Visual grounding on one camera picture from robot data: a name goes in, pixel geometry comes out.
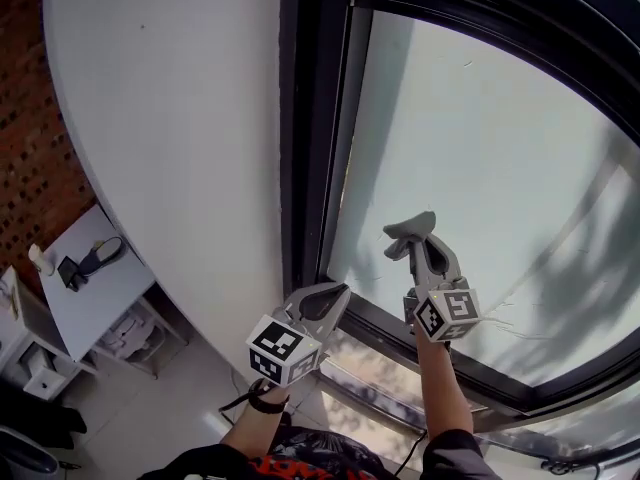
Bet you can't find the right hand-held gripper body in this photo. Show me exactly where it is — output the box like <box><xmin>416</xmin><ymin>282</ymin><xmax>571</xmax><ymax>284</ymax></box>
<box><xmin>404</xmin><ymin>276</ymin><xmax>481</xmax><ymax>343</ymax></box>

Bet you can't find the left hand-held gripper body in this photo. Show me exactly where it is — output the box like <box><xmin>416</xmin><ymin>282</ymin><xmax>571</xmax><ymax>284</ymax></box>
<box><xmin>245</xmin><ymin>307</ymin><xmax>336</xmax><ymax>389</ymax></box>

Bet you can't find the grey cloth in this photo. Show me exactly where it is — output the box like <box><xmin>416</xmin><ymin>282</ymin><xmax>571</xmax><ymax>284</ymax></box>
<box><xmin>382</xmin><ymin>211</ymin><xmax>437</xmax><ymax>262</ymax></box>

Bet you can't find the frosted window glass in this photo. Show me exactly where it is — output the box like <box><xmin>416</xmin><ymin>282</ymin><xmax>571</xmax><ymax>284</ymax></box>
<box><xmin>324</xmin><ymin>10</ymin><xmax>640</xmax><ymax>387</ymax></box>

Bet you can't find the person's left forearm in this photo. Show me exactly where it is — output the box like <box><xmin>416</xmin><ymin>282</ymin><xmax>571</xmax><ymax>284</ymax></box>
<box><xmin>219</xmin><ymin>385</ymin><xmax>291</xmax><ymax>457</ymax></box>

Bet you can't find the person's right forearm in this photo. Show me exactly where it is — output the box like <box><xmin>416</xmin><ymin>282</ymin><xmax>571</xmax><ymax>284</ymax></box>
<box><xmin>413</xmin><ymin>335</ymin><xmax>475</xmax><ymax>439</ymax></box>

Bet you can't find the black wristband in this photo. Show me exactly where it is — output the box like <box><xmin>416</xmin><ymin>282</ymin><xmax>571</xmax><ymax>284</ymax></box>
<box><xmin>247</xmin><ymin>377</ymin><xmax>291</xmax><ymax>415</ymax></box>

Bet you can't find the black printed shirt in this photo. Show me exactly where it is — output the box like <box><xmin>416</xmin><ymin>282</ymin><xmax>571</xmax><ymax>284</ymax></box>
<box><xmin>149</xmin><ymin>427</ymin><xmax>499</xmax><ymax>480</ymax></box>

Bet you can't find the white folded plastic rack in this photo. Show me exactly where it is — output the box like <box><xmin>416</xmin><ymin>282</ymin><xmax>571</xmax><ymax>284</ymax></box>
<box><xmin>94</xmin><ymin>312</ymin><xmax>166</xmax><ymax>369</ymax></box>

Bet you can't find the black wrought iron hook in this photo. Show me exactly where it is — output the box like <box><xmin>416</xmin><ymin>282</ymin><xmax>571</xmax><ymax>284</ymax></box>
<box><xmin>540</xmin><ymin>458</ymin><xmax>601</xmax><ymax>477</ymax></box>

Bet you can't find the white table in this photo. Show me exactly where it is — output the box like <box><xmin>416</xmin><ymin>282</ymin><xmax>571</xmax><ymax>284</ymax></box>
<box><xmin>37</xmin><ymin>203</ymin><xmax>157</xmax><ymax>363</ymax></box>

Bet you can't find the black oval-headed stand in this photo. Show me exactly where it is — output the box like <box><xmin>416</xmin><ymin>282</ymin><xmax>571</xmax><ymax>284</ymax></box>
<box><xmin>78</xmin><ymin>236</ymin><xmax>127</xmax><ymax>282</ymax></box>

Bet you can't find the small black box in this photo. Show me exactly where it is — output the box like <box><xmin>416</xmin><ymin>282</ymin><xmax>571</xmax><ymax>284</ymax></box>
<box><xmin>56</xmin><ymin>255</ymin><xmax>89</xmax><ymax>293</ymax></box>

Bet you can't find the black roller blind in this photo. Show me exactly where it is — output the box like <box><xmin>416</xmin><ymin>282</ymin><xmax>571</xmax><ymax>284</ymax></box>
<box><xmin>349</xmin><ymin>0</ymin><xmax>640</xmax><ymax>144</ymax></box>

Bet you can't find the black bag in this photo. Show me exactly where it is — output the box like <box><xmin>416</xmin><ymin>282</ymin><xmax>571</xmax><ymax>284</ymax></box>
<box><xmin>0</xmin><ymin>377</ymin><xmax>89</xmax><ymax>452</ymax></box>

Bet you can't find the white cylindrical bottle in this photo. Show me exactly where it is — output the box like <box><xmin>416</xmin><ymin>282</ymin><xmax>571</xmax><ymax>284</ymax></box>
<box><xmin>27</xmin><ymin>243</ymin><xmax>55</xmax><ymax>275</ymax></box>

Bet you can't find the white drawer cabinet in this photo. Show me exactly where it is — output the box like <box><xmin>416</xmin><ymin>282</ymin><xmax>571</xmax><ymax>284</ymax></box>
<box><xmin>0</xmin><ymin>265</ymin><xmax>99</xmax><ymax>402</ymax></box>

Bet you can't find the grey rounded appliance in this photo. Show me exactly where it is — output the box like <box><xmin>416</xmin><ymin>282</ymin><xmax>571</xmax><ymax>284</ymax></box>
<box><xmin>0</xmin><ymin>425</ymin><xmax>60</xmax><ymax>480</ymax></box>

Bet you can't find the black window frame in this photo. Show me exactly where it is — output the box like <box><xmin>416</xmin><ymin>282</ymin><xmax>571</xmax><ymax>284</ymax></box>
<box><xmin>277</xmin><ymin>0</ymin><xmax>640</xmax><ymax>419</ymax></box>

